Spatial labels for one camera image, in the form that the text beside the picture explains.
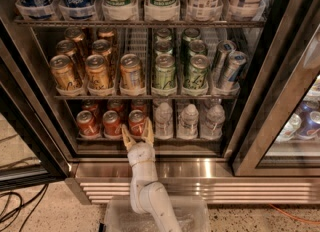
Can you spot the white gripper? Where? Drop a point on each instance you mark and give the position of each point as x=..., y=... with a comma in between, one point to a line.
x=140, y=153

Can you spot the red coke can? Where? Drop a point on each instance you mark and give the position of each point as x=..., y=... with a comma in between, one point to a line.
x=139, y=104
x=136, y=122
x=92, y=106
x=112, y=124
x=87, y=124
x=118, y=106

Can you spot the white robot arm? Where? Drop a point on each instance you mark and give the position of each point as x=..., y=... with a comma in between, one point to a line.
x=147, y=194

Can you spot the orange LaCroix can front right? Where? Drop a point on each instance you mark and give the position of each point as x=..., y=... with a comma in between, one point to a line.
x=131, y=72

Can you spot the orange lacroix can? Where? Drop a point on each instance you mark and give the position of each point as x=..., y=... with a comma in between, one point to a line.
x=131, y=72
x=104, y=48
x=68, y=47
x=65, y=73
x=97, y=72

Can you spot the green LaCroix can front left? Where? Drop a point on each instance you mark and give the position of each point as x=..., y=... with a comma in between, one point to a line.
x=164, y=72

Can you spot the green lacroix can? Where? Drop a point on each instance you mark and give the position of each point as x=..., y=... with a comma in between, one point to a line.
x=196, y=47
x=164, y=72
x=196, y=72
x=163, y=47

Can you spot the orange LaCroix can front middle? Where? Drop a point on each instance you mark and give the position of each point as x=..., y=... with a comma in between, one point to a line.
x=97, y=72

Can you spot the orange LaCroix can front left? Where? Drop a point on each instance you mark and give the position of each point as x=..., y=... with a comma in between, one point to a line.
x=65, y=73

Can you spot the green LaCroix can front right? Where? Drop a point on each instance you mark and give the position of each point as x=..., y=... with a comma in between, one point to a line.
x=196, y=72

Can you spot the stainless steel fridge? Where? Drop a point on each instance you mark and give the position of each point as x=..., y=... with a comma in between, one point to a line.
x=246, y=165

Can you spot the silver blue slim can rear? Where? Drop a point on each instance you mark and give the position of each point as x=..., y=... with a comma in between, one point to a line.
x=224, y=48

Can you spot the silver blue slim can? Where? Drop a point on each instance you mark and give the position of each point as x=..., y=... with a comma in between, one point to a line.
x=232, y=70
x=224, y=48

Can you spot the silver blue slim can front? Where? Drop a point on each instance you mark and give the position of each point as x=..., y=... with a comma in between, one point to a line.
x=232, y=70

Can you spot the silver can behind glass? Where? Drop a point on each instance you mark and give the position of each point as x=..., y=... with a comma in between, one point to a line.
x=290, y=128

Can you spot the blue can behind glass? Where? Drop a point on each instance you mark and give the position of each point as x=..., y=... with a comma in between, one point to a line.
x=310, y=115

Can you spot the clear water bottle left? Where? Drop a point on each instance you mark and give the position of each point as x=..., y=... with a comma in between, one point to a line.
x=163, y=118

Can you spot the clear water bottle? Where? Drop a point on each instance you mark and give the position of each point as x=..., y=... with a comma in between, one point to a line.
x=213, y=123
x=188, y=123
x=163, y=118

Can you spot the clear water bottle middle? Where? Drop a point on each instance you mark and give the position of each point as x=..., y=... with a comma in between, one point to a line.
x=188, y=123

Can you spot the clear water bottle right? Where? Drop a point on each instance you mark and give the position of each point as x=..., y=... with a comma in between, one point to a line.
x=213, y=123

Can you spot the clear plastic bin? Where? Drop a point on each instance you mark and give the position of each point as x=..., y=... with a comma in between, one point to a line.
x=191, y=212

